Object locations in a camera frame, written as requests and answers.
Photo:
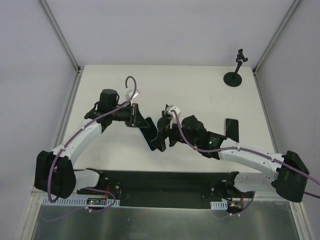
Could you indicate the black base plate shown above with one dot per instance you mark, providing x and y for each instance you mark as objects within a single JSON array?
[{"x": 155, "y": 189}]

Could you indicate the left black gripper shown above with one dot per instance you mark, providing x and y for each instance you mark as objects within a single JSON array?
[{"x": 135, "y": 115}]

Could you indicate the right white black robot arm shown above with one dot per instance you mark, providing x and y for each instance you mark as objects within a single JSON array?
[{"x": 286, "y": 174}]

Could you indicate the right aluminium frame post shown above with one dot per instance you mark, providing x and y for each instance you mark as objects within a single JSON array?
[{"x": 276, "y": 35}]

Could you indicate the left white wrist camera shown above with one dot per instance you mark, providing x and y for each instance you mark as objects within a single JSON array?
[{"x": 131, "y": 94}]

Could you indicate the aluminium frame post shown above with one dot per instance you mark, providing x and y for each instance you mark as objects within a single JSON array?
[
  {"x": 276, "y": 35},
  {"x": 44, "y": 5}
]

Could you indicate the phone with lilac case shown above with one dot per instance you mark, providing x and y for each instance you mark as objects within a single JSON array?
[{"x": 231, "y": 129}]

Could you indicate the white cable duct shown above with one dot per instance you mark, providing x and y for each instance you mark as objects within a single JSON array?
[
  {"x": 82, "y": 202},
  {"x": 219, "y": 205}
]

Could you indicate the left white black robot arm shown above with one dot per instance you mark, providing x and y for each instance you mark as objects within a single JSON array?
[{"x": 54, "y": 172}]

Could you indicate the right aluminium frame rail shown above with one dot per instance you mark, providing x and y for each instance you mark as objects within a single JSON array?
[{"x": 265, "y": 112}]

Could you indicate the left white cable duct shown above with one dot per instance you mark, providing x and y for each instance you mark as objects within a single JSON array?
[{"x": 82, "y": 202}]

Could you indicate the black phone stand far corner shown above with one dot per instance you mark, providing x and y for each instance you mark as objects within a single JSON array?
[{"x": 233, "y": 78}]

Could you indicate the left aluminium frame post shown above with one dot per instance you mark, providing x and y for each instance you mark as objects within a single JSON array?
[{"x": 44, "y": 5}]

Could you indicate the phone with light blue case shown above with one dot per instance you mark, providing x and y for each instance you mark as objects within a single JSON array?
[{"x": 150, "y": 133}]

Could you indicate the aluminium frame rail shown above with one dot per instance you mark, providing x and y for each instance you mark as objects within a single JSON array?
[
  {"x": 61, "y": 131},
  {"x": 265, "y": 112}
]

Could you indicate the left aluminium frame rail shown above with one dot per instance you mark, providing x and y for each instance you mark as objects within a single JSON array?
[{"x": 61, "y": 131}]

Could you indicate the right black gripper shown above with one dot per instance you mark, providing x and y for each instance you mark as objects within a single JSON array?
[{"x": 167, "y": 131}]

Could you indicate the right white cable duct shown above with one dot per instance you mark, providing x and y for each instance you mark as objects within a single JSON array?
[{"x": 219, "y": 205}]

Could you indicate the black phone stand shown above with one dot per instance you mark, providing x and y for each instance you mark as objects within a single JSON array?
[{"x": 165, "y": 112}]

